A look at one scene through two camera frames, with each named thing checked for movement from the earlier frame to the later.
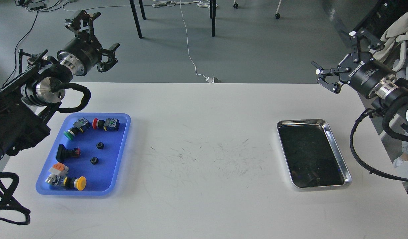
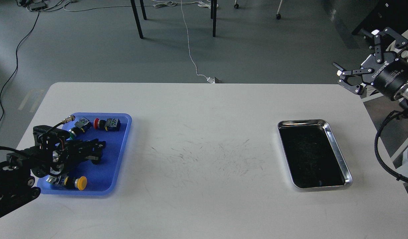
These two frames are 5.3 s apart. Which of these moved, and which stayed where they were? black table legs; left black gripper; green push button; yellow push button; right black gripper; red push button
Moved: left black gripper; right black gripper
Stayed: red push button; yellow push button; green push button; black table legs
